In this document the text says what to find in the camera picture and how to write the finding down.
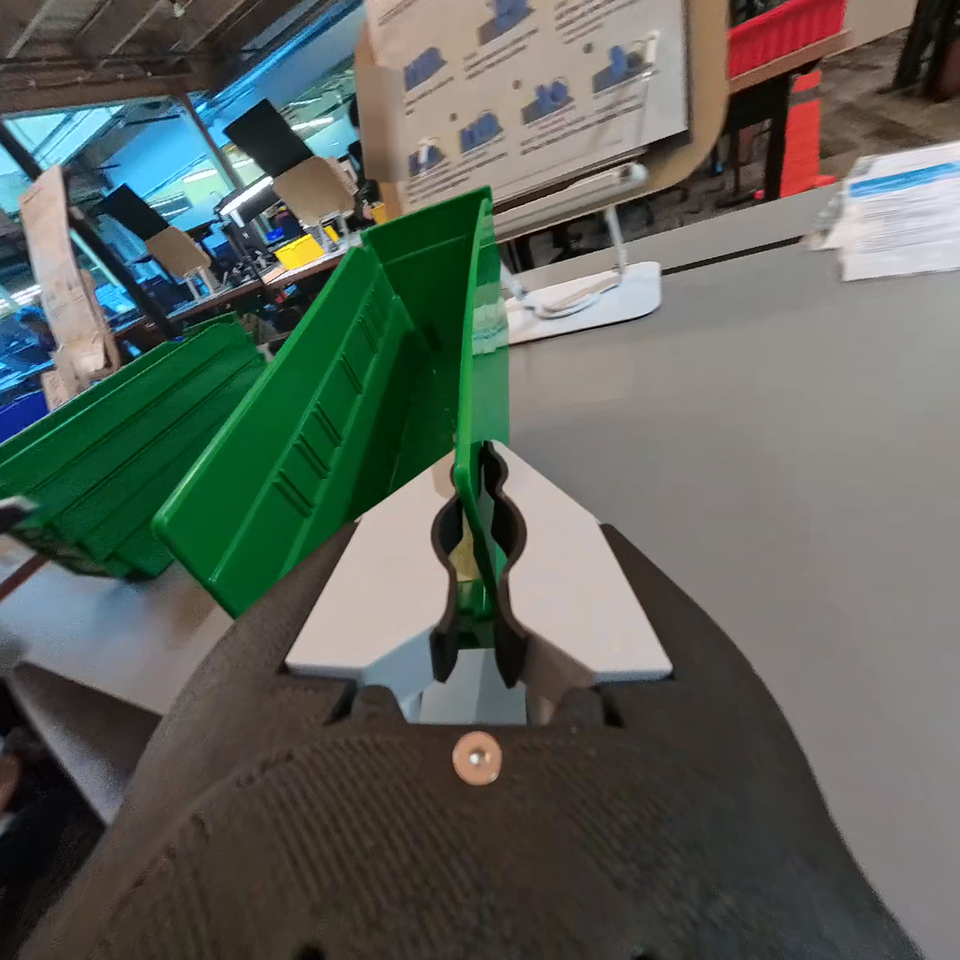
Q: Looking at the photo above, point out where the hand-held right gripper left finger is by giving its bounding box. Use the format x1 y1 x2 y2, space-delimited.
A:
283 466 468 723

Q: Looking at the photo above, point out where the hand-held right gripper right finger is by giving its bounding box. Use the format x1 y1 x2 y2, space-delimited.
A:
483 441 674 723

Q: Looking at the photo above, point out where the green plastic bin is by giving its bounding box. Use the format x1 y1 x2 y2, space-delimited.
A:
0 315 260 489
0 352 270 526
152 186 513 648
0 390 270 580

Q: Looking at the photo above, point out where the grey desk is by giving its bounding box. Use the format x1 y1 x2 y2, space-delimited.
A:
0 176 960 960

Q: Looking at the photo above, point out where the blue plastic bin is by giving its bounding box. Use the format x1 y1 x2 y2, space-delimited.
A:
0 388 51 445

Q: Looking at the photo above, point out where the brown cardboard panel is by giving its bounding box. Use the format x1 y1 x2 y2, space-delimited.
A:
18 165 123 391

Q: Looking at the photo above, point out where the instruction sheet on white stand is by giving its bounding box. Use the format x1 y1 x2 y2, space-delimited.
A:
352 0 732 346

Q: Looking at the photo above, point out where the wooden document stand acrylic base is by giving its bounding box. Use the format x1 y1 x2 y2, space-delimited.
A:
97 183 215 301
223 97 357 252

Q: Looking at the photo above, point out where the yellow plastic bin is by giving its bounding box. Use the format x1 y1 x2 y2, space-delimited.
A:
273 234 340 271

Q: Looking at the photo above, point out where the white blue paper sheet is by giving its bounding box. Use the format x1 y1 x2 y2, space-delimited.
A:
806 142 960 282

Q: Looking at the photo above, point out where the printed instruction sheet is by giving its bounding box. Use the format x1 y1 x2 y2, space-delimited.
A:
367 0 691 204

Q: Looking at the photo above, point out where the red ribbed basket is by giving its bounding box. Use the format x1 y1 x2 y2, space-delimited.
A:
727 0 849 80

